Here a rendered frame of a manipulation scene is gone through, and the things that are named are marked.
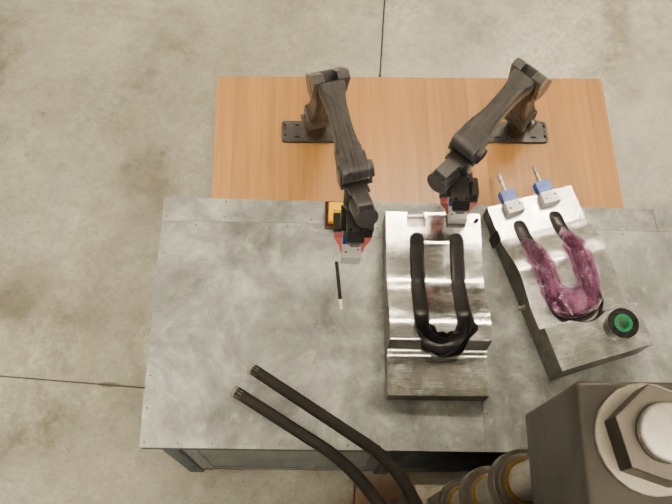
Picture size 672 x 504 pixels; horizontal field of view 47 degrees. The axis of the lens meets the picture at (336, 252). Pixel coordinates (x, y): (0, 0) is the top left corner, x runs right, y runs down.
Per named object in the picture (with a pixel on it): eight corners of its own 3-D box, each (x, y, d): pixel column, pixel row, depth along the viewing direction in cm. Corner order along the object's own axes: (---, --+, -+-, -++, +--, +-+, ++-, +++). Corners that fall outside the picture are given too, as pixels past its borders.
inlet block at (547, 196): (522, 172, 223) (527, 163, 218) (538, 168, 224) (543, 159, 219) (539, 211, 219) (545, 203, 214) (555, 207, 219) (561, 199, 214)
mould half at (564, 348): (482, 215, 221) (491, 198, 210) (565, 193, 224) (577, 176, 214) (549, 380, 203) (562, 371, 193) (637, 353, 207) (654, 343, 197)
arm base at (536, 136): (555, 130, 223) (552, 109, 226) (488, 129, 222) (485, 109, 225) (547, 143, 231) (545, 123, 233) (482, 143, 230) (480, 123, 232)
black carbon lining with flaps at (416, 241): (407, 234, 210) (411, 220, 201) (465, 236, 210) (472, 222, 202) (410, 359, 197) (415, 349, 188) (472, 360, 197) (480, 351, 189)
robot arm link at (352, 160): (376, 173, 179) (344, 52, 183) (339, 182, 178) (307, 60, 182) (368, 186, 191) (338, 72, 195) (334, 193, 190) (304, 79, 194)
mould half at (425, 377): (382, 224, 218) (387, 204, 206) (472, 226, 219) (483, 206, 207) (385, 399, 200) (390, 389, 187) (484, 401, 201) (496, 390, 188)
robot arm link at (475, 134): (475, 159, 182) (557, 66, 184) (446, 137, 184) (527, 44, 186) (473, 174, 194) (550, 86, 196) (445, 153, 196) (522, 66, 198)
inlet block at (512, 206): (488, 181, 222) (492, 172, 217) (504, 177, 222) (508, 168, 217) (504, 221, 217) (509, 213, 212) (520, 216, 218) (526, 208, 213)
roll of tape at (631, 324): (596, 325, 198) (601, 322, 195) (616, 305, 200) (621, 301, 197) (620, 348, 196) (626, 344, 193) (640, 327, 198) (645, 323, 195)
